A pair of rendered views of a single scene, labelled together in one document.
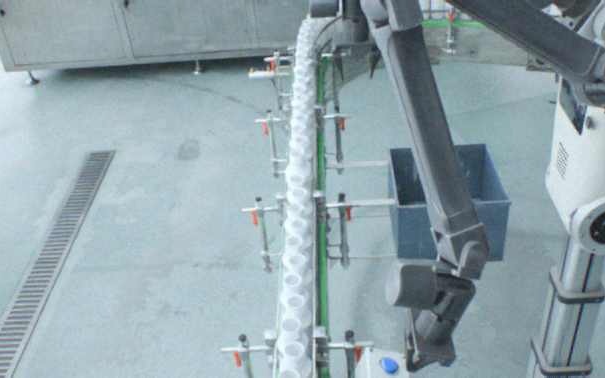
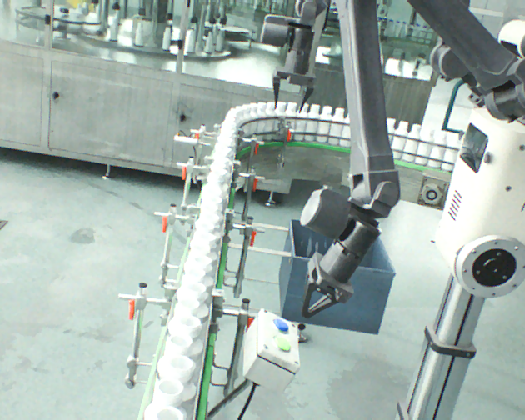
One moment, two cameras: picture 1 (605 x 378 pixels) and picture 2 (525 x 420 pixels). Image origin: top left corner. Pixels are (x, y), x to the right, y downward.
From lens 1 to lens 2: 0.43 m
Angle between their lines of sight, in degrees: 15
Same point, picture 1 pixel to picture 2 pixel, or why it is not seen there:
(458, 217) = (378, 157)
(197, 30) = (117, 137)
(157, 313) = (15, 366)
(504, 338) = not seen: outside the picture
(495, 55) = not seen: hidden behind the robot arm
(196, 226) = (75, 298)
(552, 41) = (477, 40)
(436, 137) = (372, 86)
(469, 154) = not seen: hidden behind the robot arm
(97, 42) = (16, 124)
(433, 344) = (334, 278)
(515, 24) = (450, 16)
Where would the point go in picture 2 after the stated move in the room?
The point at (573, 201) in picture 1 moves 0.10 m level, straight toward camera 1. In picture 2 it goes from (461, 237) to (455, 252)
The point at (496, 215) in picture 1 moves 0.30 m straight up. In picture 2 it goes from (380, 284) to (405, 192)
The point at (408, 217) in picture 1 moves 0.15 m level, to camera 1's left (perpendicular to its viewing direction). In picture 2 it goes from (301, 269) to (252, 263)
